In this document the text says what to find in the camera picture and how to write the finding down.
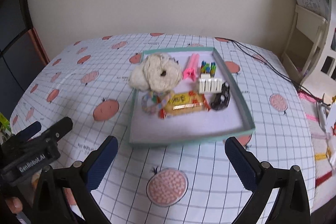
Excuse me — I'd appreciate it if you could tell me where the cream shelf unit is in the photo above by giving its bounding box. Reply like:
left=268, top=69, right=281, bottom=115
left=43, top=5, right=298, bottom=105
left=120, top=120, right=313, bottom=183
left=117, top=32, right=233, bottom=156
left=281, top=0, right=335, bottom=96

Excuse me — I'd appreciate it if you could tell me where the pastel braided rope ring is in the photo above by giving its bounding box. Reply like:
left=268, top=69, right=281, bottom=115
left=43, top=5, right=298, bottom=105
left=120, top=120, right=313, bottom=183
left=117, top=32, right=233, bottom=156
left=140, top=90, right=176, bottom=115

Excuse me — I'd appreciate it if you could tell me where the cream hair claw clip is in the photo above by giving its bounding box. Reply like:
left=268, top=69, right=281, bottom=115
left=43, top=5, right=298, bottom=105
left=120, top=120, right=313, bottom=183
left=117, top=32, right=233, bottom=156
left=198, top=73, right=223, bottom=94

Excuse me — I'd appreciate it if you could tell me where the left hand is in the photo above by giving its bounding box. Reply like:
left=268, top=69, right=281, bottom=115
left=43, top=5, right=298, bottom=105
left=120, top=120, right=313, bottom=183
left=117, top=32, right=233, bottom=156
left=6, top=197, right=23, bottom=214

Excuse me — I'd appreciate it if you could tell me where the black cable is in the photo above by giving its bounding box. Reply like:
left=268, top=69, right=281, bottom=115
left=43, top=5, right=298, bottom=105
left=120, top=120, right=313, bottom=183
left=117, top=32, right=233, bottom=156
left=215, top=36, right=332, bottom=106

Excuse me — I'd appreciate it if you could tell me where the dark blue cabinet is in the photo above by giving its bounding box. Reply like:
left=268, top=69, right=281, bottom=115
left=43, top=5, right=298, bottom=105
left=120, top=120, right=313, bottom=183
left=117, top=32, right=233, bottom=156
left=1, top=0, right=49, bottom=119

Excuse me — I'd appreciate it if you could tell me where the green shallow box tray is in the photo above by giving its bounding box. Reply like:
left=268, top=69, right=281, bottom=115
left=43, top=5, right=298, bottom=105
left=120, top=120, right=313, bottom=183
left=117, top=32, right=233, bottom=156
left=128, top=47, right=255, bottom=147

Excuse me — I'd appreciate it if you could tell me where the pink long hair clip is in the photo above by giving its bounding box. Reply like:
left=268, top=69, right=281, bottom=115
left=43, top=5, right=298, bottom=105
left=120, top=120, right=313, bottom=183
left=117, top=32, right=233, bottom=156
left=183, top=53, right=199, bottom=81

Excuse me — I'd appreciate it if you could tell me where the cream lace scrunchie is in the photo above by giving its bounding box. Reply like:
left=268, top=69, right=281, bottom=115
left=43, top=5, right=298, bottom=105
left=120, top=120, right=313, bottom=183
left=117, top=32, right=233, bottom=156
left=128, top=53, right=182, bottom=93

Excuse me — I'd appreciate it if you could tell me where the grid fruit print tablecloth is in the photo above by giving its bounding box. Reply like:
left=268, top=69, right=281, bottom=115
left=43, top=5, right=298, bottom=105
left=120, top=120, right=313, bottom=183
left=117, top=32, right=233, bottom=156
left=10, top=33, right=315, bottom=223

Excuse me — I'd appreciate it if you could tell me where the yellow rice cracker snack packet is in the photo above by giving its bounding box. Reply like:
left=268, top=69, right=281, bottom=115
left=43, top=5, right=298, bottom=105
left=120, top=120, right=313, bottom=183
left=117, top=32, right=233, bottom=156
left=158, top=90, right=211, bottom=119

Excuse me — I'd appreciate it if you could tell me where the black toy car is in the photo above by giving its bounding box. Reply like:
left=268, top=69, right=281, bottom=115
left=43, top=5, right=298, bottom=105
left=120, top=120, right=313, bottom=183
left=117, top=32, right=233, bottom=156
left=210, top=82, right=231, bottom=111

